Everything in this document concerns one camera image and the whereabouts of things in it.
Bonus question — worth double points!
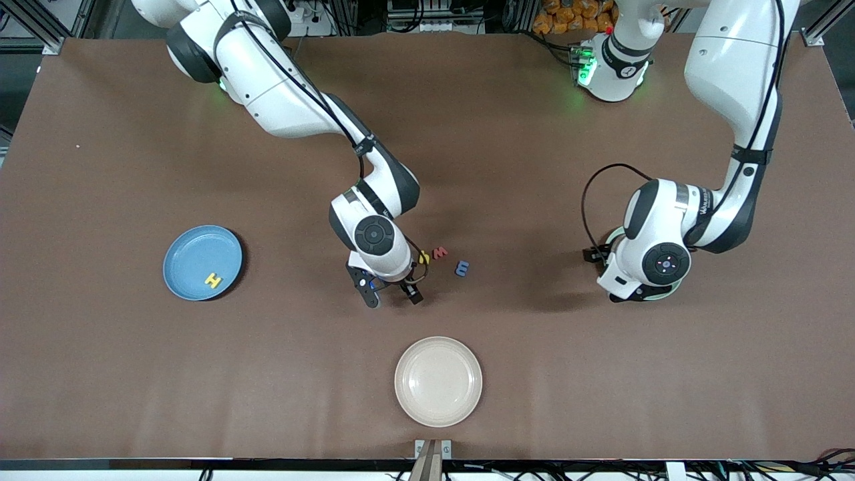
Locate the orange packaged items pile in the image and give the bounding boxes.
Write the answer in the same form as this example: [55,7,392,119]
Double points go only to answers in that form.
[532,0,617,35]

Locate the blue plate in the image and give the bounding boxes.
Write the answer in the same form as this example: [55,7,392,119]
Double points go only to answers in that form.
[162,224,244,302]

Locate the cable bundle under table edge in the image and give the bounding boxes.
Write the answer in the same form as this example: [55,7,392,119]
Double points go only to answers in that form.
[701,449,855,481]

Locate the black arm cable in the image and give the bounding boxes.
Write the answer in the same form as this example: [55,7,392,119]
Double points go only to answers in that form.
[214,0,430,285]
[580,0,788,255]

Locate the green plate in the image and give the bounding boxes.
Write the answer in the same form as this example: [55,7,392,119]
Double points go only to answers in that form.
[603,225,683,302]

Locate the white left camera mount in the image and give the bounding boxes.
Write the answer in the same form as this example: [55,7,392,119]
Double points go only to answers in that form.
[596,253,632,301]

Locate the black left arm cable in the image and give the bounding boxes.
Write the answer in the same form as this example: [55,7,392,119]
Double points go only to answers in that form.
[580,0,788,255]

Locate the white power strip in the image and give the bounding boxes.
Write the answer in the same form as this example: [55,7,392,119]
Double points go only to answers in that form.
[289,0,335,37]

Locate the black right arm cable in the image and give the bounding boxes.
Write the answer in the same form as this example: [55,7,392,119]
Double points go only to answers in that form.
[214,0,430,285]

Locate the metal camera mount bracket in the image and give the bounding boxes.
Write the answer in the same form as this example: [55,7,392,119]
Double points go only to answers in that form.
[414,439,453,481]

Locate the aluminium frame profile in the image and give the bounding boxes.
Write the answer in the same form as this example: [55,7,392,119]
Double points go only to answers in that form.
[0,0,91,54]
[802,0,855,47]

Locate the beige plate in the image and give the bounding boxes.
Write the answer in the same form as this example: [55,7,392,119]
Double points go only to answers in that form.
[393,335,483,428]

